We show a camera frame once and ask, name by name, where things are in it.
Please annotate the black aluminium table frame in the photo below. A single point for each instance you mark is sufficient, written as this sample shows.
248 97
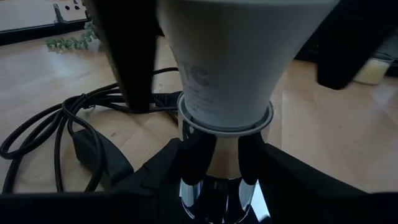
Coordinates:
31 34

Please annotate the green artificial plant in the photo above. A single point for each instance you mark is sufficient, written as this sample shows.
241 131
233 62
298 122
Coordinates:
71 42

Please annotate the white frosted lightbulb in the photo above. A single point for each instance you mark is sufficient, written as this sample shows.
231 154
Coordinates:
236 56

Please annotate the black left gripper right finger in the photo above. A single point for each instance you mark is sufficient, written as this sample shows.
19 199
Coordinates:
311 199

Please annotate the yellow round sponge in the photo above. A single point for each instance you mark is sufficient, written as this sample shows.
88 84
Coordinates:
371 71

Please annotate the chrome lamp socket base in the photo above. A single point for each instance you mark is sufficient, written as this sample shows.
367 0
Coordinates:
225 155

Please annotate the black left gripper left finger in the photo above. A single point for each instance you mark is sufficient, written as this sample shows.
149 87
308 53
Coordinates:
124 205

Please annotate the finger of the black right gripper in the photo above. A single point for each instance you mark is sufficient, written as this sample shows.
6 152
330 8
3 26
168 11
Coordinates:
130 53
351 40

